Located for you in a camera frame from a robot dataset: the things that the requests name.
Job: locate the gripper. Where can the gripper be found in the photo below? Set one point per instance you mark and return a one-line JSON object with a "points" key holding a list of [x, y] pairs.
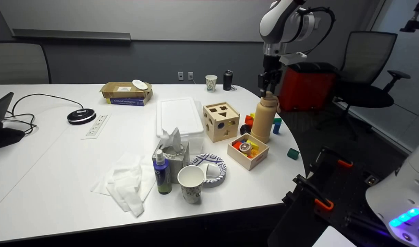
{"points": [[272, 65]]}

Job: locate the tan bottle lid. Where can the tan bottle lid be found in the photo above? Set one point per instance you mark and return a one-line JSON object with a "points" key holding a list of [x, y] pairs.
{"points": [[269, 100]]}

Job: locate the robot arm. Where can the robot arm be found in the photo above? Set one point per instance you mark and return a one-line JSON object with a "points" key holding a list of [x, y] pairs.
{"points": [[276, 19]]}

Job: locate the tan bottle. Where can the tan bottle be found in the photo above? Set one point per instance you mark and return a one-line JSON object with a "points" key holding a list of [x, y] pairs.
{"points": [[263, 123]]}

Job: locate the red bin with black lid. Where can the red bin with black lid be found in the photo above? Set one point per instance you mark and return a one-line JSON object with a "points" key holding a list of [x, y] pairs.
{"points": [[307, 89]]}

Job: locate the clear plastic container, white lid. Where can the clear plastic container, white lid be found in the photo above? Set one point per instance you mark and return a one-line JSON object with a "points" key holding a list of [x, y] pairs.
{"points": [[179, 116]]}

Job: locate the white round lid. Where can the white round lid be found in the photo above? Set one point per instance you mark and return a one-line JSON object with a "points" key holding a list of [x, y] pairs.
{"points": [[140, 84]]}

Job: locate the blue and green spray bottle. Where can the blue and green spray bottle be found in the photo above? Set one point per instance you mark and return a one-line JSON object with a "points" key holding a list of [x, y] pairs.
{"points": [[163, 175]]}

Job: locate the small green block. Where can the small green block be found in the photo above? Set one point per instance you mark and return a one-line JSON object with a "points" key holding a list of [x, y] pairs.
{"points": [[277, 120]]}

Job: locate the red block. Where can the red block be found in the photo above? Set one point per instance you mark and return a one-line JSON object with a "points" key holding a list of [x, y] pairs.
{"points": [[249, 120]]}

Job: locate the blue cylinder block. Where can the blue cylinder block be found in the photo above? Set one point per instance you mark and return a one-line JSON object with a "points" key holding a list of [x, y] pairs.
{"points": [[276, 128]]}

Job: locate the black tumbler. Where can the black tumbler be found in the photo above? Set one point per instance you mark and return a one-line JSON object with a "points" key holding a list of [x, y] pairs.
{"points": [[228, 80]]}

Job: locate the black block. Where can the black block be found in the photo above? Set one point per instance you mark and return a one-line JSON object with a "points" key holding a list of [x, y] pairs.
{"points": [[244, 129]]}

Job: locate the wooden shape sorter box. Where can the wooden shape sorter box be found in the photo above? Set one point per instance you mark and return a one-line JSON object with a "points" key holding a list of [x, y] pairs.
{"points": [[220, 121]]}

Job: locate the small patterned paper cup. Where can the small patterned paper cup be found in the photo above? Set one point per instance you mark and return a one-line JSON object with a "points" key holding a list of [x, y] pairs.
{"points": [[211, 83]]}

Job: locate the heap of coloured blocks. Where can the heap of coloured blocks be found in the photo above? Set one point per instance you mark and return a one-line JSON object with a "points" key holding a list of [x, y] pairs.
{"points": [[245, 148]]}

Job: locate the dark green block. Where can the dark green block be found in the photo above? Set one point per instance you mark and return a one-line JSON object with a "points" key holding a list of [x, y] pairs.
{"points": [[293, 153]]}

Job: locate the wooden tray box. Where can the wooden tray box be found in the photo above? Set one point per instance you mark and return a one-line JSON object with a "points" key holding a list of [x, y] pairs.
{"points": [[248, 161]]}

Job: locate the blue patterned paper plate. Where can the blue patterned paper plate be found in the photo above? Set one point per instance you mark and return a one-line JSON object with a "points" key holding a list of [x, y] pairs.
{"points": [[214, 161]]}

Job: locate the black and orange clamp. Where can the black and orange clamp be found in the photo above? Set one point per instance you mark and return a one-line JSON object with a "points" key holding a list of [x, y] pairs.
{"points": [[310, 192], [329, 158]]}

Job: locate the black mesh office chair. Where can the black mesh office chair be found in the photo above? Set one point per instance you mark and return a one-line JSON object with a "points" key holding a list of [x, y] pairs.
{"points": [[367, 89]]}

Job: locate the small white cup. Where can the small white cup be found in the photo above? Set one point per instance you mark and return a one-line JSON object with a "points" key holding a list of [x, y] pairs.
{"points": [[213, 170]]}

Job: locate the grey tissue box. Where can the grey tissue box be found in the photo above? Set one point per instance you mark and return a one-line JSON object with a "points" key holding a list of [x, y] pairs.
{"points": [[177, 161]]}

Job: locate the large patterned paper cup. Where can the large patterned paper cup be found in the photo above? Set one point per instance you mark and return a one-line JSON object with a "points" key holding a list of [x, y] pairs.
{"points": [[191, 185]]}

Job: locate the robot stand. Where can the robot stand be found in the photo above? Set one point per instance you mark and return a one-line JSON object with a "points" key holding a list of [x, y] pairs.
{"points": [[343, 192]]}

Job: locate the blue book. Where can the blue book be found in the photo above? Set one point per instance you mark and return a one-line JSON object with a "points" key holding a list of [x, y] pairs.
{"points": [[127, 102]]}

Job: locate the cardboard box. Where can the cardboard box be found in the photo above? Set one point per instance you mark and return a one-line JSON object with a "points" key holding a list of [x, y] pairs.
{"points": [[122, 90]]}

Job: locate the white paper sheet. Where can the white paper sheet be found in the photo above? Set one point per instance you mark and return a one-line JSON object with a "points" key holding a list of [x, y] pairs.
{"points": [[334, 238]]}

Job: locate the white paper napkins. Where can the white paper napkins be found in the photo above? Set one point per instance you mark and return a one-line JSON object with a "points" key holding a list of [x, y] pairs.
{"points": [[127, 181]]}

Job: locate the table socket panel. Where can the table socket panel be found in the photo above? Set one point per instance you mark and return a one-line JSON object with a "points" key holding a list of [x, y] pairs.
{"points": [[96, 126]]}

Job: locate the black round speaker puck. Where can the black round speaker puck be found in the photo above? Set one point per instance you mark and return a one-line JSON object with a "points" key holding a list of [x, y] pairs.
{"points": [[81, 116]]}

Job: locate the grey office chair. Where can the grey office chair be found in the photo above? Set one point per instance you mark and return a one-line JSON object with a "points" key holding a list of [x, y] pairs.
{"points": [[17, 63]]}

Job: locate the black laptop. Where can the black laptop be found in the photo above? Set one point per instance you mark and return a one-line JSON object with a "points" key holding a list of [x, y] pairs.
{"points": [[0, 133]]}

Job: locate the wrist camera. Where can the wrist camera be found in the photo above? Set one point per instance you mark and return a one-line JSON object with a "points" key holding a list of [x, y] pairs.
{"points": [[293, 57]]}

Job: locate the wall socket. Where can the wall socket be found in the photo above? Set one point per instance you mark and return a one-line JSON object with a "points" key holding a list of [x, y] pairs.
{"points": [[180, 75], [190, 75]]}

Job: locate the camera on mount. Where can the camera on mount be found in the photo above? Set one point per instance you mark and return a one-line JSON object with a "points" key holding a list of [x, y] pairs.
{"points": [[415, 24]]}

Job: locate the grey wall rail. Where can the grey wall rail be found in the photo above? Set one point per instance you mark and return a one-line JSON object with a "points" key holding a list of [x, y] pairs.
{"points": [[72, 35]]}

